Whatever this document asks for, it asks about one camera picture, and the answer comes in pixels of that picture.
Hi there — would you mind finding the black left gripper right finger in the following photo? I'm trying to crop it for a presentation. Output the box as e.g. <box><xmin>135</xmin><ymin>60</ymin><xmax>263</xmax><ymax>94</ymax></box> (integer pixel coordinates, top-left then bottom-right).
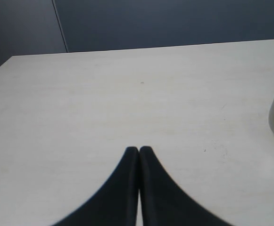
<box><xmin>140</xmin><ymin>146</ymin><xmax>230</xmax><ymax>226</ymax></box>

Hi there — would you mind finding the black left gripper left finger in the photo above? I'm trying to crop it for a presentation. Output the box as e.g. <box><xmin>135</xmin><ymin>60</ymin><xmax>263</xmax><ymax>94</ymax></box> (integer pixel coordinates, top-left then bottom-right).
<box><xmin>55</xmin><ymin>146</ymin><xmax>139</xmax><ymax>226</ymax></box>

